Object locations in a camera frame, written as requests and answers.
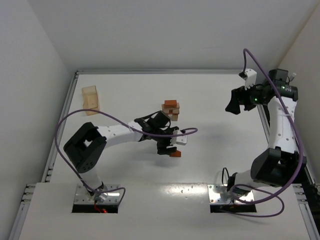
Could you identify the black wall cable white plug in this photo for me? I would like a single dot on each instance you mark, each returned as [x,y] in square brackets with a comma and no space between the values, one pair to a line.
[291,77]

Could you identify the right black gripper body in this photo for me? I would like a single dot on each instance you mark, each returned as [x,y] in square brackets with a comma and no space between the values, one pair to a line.
[244,97]

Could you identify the clear plastic block box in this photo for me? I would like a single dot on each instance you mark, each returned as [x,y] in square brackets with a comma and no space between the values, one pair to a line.
[90,99]

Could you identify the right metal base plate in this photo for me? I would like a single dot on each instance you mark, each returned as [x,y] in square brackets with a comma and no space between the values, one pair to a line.
[219,196]

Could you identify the long light wood block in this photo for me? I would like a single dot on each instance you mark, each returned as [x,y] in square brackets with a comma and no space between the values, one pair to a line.
[170,109]

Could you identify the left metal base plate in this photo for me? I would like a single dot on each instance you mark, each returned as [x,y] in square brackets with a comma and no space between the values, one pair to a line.
[83,197]

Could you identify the orange arch wood block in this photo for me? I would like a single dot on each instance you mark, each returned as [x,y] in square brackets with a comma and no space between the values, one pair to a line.
[170,104]

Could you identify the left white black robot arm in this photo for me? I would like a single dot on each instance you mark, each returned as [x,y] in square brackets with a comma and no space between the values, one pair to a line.
[86,146]

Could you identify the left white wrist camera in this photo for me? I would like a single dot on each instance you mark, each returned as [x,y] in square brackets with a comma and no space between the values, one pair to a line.
[181,139]

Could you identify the metal base plate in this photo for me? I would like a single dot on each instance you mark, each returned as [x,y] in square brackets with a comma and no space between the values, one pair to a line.
[83,197]
[219,196]

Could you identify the red-brown wedge block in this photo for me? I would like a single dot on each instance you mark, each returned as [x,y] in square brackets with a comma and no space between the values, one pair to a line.
[176,154]

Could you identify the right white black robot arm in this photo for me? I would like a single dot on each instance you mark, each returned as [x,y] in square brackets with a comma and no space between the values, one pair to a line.
[277,164]

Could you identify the light tan wood block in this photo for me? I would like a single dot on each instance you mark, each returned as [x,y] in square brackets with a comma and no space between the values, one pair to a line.
[174,117]

